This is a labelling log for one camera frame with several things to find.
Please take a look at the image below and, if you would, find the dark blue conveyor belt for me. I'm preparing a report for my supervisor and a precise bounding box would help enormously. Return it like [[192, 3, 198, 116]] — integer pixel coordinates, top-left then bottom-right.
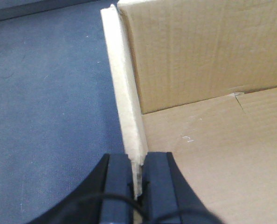
[[0, 0, 124, 224]]

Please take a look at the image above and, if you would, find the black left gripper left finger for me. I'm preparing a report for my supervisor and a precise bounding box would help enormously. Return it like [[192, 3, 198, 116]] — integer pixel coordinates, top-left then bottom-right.
[[31, 154, 133, 224]]

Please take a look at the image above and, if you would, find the brown cardboard carton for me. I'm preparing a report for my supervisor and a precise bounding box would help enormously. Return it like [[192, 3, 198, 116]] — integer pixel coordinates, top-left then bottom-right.
[[101, 0, 277, 224]]

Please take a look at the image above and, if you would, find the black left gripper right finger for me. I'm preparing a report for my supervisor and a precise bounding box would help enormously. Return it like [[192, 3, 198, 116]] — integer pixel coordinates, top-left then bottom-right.
[[140, 152, 220, 224]]

